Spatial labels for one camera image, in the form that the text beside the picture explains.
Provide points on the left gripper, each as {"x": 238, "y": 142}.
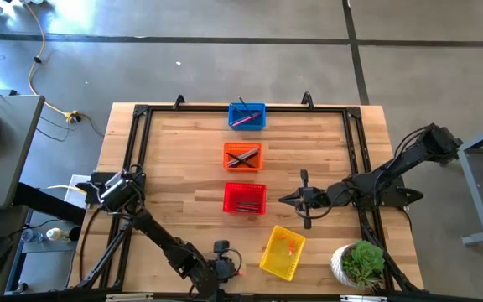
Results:
{"x": 222, "y": 270}

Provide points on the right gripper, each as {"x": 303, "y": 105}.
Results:
{"x": 315, "y": 197}

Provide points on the yellow plastic bin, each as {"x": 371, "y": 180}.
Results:
{"x": 277, "y": 264}

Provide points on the red Madisi crayon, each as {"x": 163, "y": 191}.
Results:
{"x": 247, "y": 204}

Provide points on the black pencil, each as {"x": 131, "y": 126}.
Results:
{"x": 252, "y": 156}

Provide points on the dark grey pencil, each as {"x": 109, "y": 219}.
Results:
{"x": 250, "y": 152}

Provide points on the pink pen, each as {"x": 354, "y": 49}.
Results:
{"x": 245, "y": 119}

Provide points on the black pen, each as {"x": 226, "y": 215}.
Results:
{"x": 245, "y": 107}
{"x": 235, "y": 108}

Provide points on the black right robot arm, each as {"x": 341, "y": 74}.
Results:
{"x": 396, "y": 165}

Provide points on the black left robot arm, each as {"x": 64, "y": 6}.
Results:
{"x": 162, "y": 239}

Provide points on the orange plastic bin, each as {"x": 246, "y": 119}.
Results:
{"x": 259, "y": 168}

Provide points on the red plastic bin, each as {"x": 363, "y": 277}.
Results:
{"x": 233, "y": 191}

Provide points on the blue plastic bin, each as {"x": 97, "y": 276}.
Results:
{"x": 252, "y": 127}

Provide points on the succulent in white pot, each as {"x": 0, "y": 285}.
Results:
{"x": 363, "y": 262}

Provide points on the black cup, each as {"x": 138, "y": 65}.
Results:
{"x": 75, "y": 234}

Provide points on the white box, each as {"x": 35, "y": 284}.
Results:
{"x": 78, "y": 184}

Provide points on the small white bottle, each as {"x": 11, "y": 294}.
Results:
{"x": 56, "y": 234}

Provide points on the black desk beam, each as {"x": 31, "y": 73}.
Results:
{"x": 48, "y": 204}

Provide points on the clear water bottle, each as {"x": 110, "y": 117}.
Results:
{"x": 32, "y": 236}

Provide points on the grey desk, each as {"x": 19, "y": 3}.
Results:
{"x": 11, "y": 159}

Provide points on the black frame bracket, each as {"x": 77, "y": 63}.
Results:
{"x": 179, "y": 102}
{"x": 307, "y": 100}

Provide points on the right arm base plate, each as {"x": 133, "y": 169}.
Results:
{"x": 394, "y": 197}

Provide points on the silver bracket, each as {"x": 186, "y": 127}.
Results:
{"x": 128, "y": 298}
{"x": 363, "y": 298}

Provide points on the black aluminium table frame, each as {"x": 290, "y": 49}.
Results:
{"x": 162, "y": 108}

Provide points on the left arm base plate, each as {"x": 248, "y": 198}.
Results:
{"x": 86, "y": 191}

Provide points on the grey metal table frame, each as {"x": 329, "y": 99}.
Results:
{"x": 474, "y": 189}

